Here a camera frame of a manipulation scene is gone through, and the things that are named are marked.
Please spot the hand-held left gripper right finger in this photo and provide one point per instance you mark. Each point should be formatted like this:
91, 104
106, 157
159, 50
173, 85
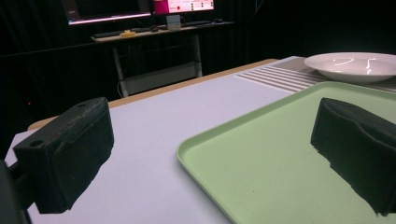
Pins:
358, 137

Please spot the light green plastic tray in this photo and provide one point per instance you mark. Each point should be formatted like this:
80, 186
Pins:
264, 161

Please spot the white striped table mat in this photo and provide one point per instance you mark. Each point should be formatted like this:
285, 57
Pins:
280, 77

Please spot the black keyboard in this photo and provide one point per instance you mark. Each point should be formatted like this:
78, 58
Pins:
196, 23
121, 32

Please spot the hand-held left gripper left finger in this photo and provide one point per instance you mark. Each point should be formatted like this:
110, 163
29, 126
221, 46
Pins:
67, 149

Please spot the white-legged desk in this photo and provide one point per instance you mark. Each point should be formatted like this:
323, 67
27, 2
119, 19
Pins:
162, 53

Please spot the small yellow object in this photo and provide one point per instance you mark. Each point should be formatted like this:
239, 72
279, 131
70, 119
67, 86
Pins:
128, 33

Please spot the computer monitor with pink screen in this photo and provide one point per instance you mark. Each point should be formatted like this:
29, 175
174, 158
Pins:
183, 5

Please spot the small white box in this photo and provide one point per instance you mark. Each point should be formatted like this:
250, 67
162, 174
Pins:
173, 22

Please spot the black computer mouse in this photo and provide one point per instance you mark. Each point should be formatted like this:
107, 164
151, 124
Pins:
218, 20

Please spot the white shallow plate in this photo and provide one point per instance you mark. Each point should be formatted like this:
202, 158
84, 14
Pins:
351, 66

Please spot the computer monitor with dark screen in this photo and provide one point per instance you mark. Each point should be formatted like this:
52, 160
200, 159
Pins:
106, 11

